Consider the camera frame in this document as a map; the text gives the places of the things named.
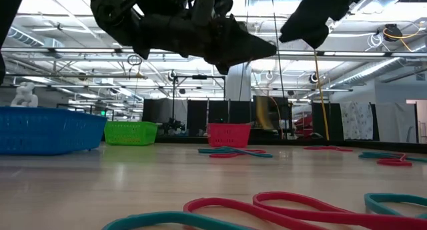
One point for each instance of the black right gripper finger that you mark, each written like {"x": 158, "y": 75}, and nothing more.
{"x": 307, "y": 30}

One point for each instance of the grey hanging cloth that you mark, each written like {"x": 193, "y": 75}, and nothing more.
{"x": 393, "y": 120}

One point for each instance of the black table frame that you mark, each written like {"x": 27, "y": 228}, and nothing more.
{"x": 187, "y": 140}

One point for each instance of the green exit sign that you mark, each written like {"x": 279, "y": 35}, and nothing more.
{"x": 102, "y": 113}

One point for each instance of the silver ceiling duct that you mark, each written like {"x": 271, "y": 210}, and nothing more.
{"x": 373, "y": 70}
{"x": 33, "y": 40}

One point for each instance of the red plastic basket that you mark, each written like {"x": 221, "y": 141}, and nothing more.
{"x": 228, "y": 135}

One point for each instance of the blue plastic basket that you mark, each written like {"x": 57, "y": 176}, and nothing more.
{"x": 50, "y": 130}

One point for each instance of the white patterned cloth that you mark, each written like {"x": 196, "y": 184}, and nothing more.
{"x": 357, "y": 120}

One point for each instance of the green plastic basket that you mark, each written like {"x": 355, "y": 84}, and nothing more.
{"x": 130, "y": 133}

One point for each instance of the red storage rack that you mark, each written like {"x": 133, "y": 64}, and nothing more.
{"x": 302, "y": 123}

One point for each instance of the white robot figure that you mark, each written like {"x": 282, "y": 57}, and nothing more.
{"x": 25, "y": 96}

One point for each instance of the long ceiling light strip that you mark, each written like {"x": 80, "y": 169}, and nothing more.
{"x": 66, "y": 51}

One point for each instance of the black camera rig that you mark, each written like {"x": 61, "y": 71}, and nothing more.
{"x": 173, "y": 126}

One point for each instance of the black partition panel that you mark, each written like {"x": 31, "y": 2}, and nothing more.
{"x": 333, "y": 120}
{"x": 217, "y": 111}
{"x": 283, "y": 105}

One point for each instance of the white building pillar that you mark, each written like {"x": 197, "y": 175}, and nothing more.
{"x": 238, "y": 86}

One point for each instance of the black frame stand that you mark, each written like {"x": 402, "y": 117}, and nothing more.
{"x": 199, "y": 77}

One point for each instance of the dark grey partition panel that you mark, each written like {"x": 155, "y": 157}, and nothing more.
{"x": 156, "y": 110}

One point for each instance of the horizontal ceiling pipe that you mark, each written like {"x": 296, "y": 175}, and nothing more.
{"x": 66, "y": 76}

